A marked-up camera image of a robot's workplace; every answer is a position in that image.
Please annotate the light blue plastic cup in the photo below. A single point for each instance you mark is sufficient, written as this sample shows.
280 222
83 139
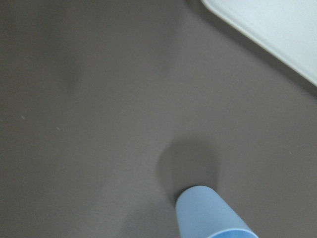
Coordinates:
202 213

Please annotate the cream rabbit serving tray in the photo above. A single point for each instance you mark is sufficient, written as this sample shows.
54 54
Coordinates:
286 29

